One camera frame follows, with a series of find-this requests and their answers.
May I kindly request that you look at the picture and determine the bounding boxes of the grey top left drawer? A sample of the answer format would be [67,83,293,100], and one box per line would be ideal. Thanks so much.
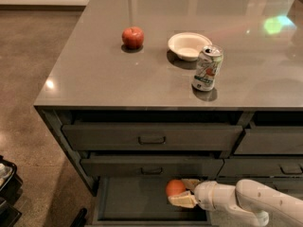
[62,123,242,150]

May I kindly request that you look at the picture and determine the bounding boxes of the red apple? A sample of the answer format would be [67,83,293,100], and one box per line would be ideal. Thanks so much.
[122,26,144,49]

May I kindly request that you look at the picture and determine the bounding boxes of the black object at floor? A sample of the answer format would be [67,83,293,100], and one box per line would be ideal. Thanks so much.
[70,208,87,227]

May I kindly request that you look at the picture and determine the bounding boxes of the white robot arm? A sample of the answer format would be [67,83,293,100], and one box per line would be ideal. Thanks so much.
[166,179,303,227]

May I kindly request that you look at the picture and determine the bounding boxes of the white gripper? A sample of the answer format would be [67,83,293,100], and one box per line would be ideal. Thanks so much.
[168,179,217,211]

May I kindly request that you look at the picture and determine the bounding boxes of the grey middle right drawer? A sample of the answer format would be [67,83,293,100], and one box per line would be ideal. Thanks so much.
[219,157,303,177]

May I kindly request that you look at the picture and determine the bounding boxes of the white green soda can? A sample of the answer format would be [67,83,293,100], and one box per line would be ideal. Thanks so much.
[192,44,223,92]

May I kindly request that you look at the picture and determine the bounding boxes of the white bowl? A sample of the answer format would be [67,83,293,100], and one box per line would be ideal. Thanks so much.
[168,32,212,61]

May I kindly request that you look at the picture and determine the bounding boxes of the grey top right drawer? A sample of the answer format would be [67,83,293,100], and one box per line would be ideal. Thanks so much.
[234,123,303,155]

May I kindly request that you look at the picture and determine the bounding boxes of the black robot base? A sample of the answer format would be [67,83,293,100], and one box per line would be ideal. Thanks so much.
[0,157,23,227]

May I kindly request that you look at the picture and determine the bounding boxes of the orange fruit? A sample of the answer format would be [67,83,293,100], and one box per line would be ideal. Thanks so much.
[166,180,186,197]

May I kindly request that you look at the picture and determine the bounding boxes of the grey counter cabinet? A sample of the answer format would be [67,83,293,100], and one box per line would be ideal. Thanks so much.
[35,0,303,189]

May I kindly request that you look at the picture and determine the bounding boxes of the grey open bottom drawer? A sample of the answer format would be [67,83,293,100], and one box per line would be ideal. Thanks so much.
[92,177,211,227]

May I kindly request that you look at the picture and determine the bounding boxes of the grey middle left drawer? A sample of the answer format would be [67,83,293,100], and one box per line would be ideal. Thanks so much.
[80,154,223,178]

